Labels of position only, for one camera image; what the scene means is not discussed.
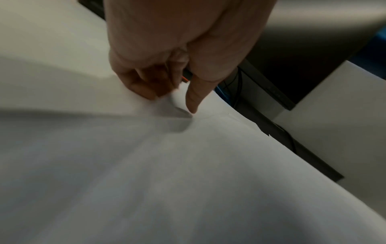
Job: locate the black computer monitor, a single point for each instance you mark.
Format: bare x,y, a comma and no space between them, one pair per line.
301,47

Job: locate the black keyboard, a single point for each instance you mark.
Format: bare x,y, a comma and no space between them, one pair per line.
316,162

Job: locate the pile of white papers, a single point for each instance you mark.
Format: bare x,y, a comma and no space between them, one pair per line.
150,178

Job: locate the person's left hand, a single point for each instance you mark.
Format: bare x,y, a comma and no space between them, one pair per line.
181,35

